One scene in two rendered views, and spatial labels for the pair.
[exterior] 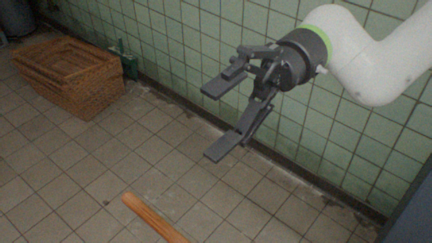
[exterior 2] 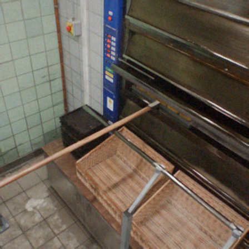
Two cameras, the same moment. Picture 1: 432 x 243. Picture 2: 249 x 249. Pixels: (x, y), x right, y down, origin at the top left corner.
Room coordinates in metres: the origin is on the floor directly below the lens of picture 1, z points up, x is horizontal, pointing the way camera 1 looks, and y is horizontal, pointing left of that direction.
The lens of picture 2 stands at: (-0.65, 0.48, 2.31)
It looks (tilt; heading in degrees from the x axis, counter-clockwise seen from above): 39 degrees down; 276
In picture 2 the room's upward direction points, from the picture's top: 4 degrees clockwise
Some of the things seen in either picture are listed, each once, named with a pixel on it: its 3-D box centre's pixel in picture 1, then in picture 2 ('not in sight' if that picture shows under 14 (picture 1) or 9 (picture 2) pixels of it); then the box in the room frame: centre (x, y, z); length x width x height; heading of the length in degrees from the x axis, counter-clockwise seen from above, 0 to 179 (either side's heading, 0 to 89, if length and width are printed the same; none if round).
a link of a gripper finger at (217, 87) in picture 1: (224, 82); not in sight; (0.40, -0.01, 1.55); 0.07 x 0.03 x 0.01; 139
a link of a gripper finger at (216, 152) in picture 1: (223, 146); not in sight; (0.40, -0.01, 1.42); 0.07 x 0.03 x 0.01; 139
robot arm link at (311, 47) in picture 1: (298, 59); not in sight; (0.55, -0.15, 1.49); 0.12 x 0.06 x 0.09; 49
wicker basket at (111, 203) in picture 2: not in sight; (123, 170); (-0.52, -0.91, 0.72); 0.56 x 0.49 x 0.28; 139
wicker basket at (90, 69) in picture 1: (69, 63); not in sight; (2.14, 1.07, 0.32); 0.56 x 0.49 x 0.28; 58
